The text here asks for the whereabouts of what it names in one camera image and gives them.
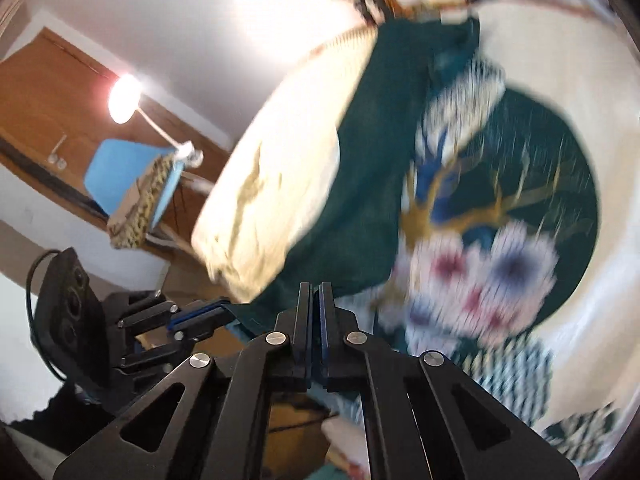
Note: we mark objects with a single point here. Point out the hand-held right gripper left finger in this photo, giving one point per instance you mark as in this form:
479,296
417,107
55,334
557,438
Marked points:
305,330

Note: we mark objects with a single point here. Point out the dark cloth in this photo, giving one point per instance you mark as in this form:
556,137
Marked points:
55,425

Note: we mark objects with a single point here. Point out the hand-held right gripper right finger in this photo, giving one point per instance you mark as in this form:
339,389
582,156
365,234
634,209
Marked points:
326,330

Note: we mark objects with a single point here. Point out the leopard print cloth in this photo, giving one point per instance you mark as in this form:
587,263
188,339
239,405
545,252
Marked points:
145,195

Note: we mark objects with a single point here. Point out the wooden wardrobe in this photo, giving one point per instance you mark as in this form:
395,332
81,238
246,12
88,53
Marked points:
45,100

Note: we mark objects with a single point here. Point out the blue chair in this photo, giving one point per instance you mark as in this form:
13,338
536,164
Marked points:
112,170

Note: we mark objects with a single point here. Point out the cream striped bed sheet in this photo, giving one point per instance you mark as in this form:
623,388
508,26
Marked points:
290,160

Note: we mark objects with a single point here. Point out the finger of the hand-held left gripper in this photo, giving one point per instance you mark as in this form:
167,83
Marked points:
200,309
200,327

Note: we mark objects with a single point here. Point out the green and white printed cloth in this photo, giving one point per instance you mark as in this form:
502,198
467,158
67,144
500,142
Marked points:
372,160

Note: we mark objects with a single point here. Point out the white lit lamp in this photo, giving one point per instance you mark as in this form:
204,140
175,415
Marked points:
124,97

